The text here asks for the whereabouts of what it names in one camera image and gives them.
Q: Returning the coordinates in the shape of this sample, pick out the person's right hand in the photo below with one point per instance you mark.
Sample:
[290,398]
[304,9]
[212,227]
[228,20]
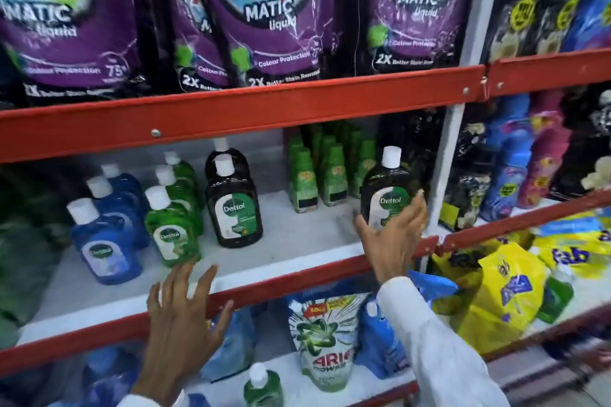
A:
[392,249]

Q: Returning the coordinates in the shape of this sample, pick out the person's left hand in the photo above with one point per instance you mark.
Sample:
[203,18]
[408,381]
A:
[179,340]

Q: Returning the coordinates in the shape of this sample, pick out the person's left little finger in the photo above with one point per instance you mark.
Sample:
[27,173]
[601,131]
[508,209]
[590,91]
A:
[153,299]

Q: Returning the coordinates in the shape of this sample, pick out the person's left thumb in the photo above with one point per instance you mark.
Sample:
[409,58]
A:
[221,318]

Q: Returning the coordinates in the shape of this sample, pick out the person's right thumb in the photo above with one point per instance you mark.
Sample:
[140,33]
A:
[364,229]

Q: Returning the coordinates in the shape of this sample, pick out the person's left middle finger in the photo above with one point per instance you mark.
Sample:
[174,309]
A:
[184,281]

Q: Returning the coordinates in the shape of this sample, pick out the brown antiseptic bottle white cap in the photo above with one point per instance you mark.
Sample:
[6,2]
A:
[385,189]
[228,151]
[234,211]

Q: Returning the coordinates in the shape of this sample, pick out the person's right forearm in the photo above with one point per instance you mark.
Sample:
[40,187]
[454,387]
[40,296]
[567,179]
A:
[439,354]

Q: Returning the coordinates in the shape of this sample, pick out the pale blue refill pouch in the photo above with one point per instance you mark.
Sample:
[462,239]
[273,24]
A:
[234,349]

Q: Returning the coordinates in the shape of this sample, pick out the green antiseptic bottle white cap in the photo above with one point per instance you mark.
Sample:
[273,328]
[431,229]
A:
[184,168]
[173,235]
[184,194]

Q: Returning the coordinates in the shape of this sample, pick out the blue antiseptic bottle white cap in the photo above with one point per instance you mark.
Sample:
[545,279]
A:
[121,211]
[125,180]
[106,249]

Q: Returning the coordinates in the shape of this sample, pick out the white shelf board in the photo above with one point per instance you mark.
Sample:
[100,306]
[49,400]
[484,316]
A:
[296,235]

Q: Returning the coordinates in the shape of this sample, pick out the group of small green-capped bottles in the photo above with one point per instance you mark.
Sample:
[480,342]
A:
[329,168]

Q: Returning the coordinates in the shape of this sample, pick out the green handwash bottle white cap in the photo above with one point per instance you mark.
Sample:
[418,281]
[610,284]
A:
[262,390]

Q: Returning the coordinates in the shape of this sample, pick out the dark blue refill pouch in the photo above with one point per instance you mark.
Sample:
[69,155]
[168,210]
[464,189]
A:
[107,380]

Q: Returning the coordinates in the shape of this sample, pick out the dark pouches behind bottles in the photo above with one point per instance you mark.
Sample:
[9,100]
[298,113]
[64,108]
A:
[415,144]

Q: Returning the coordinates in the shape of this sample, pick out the white green detergent pouch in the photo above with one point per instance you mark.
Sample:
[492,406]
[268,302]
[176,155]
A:
[327,344]

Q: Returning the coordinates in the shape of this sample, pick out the blue detergent refill pouch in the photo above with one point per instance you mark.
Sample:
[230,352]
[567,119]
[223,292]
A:
[379,344]

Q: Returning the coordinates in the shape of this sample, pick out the black fabric conditioner pouch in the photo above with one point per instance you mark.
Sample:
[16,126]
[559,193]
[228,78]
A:
[565,1]
[585,144]
[520,6]
[470,177]

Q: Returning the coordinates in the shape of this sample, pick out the blurred green pouches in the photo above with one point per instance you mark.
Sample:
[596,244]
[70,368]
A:
[26,254]

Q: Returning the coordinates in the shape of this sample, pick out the yellow detergent pouch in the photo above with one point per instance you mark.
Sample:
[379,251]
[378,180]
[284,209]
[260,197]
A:
[577,249]
[506,297]

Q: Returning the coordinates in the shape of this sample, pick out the pink fabric conditioner pouch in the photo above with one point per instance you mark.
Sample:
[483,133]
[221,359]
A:
[544,158]

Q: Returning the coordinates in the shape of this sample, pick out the green spouted refill pouch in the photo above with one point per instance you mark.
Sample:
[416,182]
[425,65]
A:
[556,294]

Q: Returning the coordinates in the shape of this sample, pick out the purple liquid detergent pouch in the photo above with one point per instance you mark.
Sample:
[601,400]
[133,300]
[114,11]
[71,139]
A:
[272,15]
[195,49]
[62,25]
[420,6]

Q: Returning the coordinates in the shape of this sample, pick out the long red shelf rail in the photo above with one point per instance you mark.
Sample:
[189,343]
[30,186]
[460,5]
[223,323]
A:
[267,285]
[267,106]

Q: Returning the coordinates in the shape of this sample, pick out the short red shelf rail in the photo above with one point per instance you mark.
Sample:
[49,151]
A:
[520,223]
[549,70]
[549,330]

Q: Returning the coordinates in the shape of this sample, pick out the white rack upright post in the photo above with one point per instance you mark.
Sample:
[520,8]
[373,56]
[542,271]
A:
[479,15]

